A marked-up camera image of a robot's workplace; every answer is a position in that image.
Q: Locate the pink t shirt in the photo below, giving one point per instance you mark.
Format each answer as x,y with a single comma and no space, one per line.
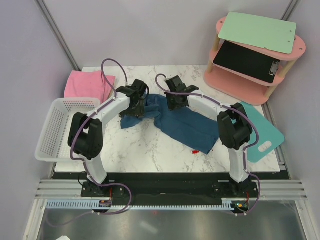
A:
87,85

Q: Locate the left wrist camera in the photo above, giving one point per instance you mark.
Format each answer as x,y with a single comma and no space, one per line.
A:
141,87

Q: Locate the white plastic basket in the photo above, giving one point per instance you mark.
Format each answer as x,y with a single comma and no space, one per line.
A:
53,141

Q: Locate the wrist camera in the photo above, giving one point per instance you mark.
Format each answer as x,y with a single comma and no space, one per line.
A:
175,84
141,87

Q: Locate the blue t shirt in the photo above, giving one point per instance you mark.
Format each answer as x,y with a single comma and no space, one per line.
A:
183,125

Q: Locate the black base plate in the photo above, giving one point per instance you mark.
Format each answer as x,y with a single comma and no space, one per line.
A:
213,185

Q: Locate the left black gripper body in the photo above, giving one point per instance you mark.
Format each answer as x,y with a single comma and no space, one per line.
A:
141,101

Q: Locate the teal cutting board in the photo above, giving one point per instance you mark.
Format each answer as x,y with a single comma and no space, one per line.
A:
269,136

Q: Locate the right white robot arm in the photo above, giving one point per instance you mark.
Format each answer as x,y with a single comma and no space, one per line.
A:
234,126

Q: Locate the pink three tier shelf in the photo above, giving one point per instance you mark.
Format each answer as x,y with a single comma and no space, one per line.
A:
246,88

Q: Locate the red cap marker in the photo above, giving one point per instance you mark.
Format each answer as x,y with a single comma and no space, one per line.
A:
195,151

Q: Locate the black clipboard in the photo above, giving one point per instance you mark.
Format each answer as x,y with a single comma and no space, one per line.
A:
247,62

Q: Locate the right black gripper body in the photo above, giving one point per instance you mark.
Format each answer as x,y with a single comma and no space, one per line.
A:
172,103

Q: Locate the white cable duct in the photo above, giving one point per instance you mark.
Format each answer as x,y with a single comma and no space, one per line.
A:
90,204

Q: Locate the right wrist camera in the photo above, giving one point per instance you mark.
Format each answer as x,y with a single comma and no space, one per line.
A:
175,84

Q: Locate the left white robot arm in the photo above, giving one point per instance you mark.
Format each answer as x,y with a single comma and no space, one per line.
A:
86,136

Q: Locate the green clipboard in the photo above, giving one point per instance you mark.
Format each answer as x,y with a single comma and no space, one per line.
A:
258,31

